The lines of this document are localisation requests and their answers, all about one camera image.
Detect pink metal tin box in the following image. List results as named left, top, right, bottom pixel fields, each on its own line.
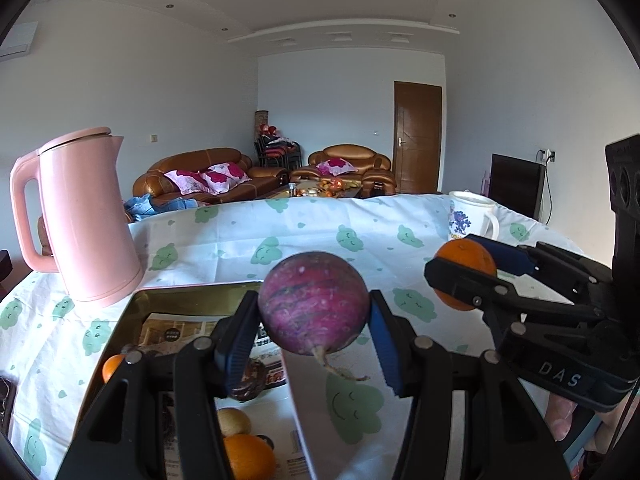
left=97, top=280, right=321, bottom=480

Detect wooden coffee table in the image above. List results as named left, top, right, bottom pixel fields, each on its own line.
left=260, top=180, right=368, bottom=201

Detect brown wooden door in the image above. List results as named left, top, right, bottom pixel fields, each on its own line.
left=392, top=80, right=444, bottom=194

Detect printed paper leaflet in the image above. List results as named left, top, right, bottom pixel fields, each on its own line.
left=137, top=312, right=288, bottom=391

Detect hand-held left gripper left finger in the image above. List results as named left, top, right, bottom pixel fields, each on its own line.
left=55, top=290, right=261, bottom=480

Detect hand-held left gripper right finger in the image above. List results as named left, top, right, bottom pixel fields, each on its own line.
left=369, top=290, right=573, bottom=480

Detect stacked black chairs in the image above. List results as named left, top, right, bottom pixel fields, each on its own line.
left=255, top=135, right=302, bottom=171

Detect white tablecloth with green clouds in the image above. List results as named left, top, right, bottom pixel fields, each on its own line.
left=0, top=192, right=616, bottom=480

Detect small yellow potato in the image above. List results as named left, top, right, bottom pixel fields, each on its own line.
left=217, top=407, right=252, bottom=437

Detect pink floral pillow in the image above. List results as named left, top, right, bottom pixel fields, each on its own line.
left=200, top=162, right=251, bottom=195
left=164, top=169, right=211, bottom=196
left=316, top=157, right=357, bottom=176

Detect purple round radish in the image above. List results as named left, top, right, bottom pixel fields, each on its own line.
left=257, top=251, right=372, bottom=381

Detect large orange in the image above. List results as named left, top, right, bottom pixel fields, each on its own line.
left=432, top=239, right=498, bottom=311

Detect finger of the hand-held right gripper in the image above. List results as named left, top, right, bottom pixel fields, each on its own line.
left=467, top=234, right=615, bottom=308
left=424, top=254, right=608, bottom=351

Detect dark round stool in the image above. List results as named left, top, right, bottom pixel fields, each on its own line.
left=0, top=250, right=13, bottom=301

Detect black television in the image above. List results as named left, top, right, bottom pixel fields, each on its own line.
left=488, top=153, right=547, bottom=221

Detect long brown leather sofa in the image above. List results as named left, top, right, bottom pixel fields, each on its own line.
left=132, top=148, right=291, bottom=211

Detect person's right hand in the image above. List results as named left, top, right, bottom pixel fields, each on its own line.
left=544, top=390, right=607, bottom=453

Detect pile of small snacks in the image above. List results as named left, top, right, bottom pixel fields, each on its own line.
left=287, top=177, right=361, bottom=197

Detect white mug with blue print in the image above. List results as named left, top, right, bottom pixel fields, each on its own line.
left=446, top=190, right=501, bottom=243

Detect blue denim cloth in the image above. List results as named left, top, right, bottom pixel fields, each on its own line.
left=123, top=193, right=198, bottom=221

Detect brown leather armchair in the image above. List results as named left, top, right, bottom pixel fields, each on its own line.
left=291, top=144, right=397, bottom=197

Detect pink electric kettle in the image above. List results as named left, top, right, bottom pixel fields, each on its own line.
left=10, top=126, right=145, bottom=309

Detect white air conditioner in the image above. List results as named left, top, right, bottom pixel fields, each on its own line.
left=0, top=21, right=39, bottom=58

